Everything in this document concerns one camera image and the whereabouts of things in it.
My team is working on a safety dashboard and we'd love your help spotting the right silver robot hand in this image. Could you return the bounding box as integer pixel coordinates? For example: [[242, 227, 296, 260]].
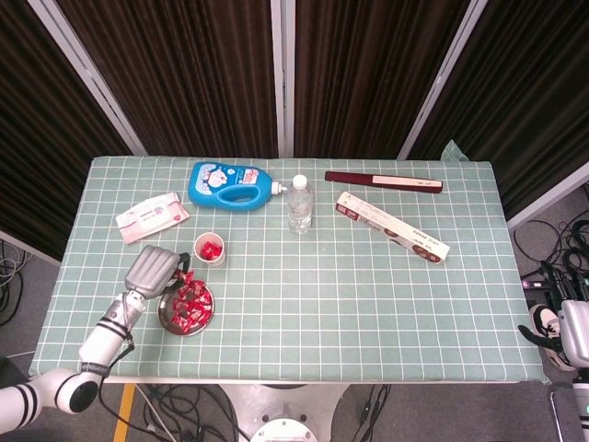
[[517, 260, 589, 369]]

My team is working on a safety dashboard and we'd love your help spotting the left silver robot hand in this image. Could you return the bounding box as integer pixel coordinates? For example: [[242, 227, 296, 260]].
[[124, 245, 192, 301]]

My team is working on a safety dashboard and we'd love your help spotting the metal bowl of red candies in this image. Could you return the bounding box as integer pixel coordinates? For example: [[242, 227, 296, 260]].
[[157, 280, 216, 337]]

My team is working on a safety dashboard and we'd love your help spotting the white paper cup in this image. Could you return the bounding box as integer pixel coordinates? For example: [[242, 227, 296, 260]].
[[192, 231, 228, 269]]

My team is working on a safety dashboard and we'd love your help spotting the white black sneaker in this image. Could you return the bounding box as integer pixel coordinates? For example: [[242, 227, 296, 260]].
[[527, 302, 576, 372]]

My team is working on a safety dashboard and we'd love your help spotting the pink wet wipes pack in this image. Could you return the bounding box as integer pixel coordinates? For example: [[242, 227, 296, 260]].
[[114, 192, 191, 245]]

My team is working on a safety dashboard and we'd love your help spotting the black power strip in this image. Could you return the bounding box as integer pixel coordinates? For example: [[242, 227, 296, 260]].
[[519, 273, 551, 290]]

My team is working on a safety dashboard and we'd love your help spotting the blue detergent bottle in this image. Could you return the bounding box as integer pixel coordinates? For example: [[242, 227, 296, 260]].
[[187, 160, 289, 214]]

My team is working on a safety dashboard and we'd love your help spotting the yellow floor tape strip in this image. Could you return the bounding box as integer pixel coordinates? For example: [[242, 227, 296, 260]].
[[112, 384, 137, 442]]

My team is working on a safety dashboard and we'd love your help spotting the clear water bottle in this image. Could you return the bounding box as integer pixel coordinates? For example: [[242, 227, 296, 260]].
[[287, 173, 316, 236]]

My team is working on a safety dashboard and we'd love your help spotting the green checked tablecloth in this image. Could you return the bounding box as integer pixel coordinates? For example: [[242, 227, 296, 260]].
[[28, 140, 551, 386]]

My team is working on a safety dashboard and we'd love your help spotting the dark brown curtain panel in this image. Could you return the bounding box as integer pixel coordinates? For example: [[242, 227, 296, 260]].
[[54, 0, 280, 157], [0, 0, 134, 262], [294, 0, 470, 160], [407, 0, 589, 217]]

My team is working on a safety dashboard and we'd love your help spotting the baking paper box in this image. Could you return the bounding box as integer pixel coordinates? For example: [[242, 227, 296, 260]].
[[334, 191, 451, 267]]

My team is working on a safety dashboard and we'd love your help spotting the dark red long case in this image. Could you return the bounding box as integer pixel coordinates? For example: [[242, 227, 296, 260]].
[[324, 170, 445, 194]]

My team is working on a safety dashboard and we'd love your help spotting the black floor cable bundle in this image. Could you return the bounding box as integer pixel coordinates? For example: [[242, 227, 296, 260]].
[[513, 218, 589, 277], [98, 384, 252, 442], [0, 238, 33, 326]]

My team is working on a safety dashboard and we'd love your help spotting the white partition frame rail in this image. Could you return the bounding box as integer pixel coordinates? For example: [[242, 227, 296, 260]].
[[505, 160, 589, 230], [0, 228, 64, 267]]

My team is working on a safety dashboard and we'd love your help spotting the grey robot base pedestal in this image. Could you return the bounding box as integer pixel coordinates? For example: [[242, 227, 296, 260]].
[[220, 384, 351, 442]]

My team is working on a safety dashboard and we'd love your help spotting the white metal table frame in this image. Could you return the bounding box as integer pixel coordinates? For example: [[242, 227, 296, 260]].
[[68, 375, 547, 387]]

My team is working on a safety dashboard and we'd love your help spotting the white partition frame post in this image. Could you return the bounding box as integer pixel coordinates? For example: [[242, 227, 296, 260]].
[[396, 0, 485, 161], [26, 0, 149, 157], [270, 0, 295, 157]]

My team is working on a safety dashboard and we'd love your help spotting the black cable with plug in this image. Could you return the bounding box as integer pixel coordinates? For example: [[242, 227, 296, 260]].
[[353, 384, 392, 442]]

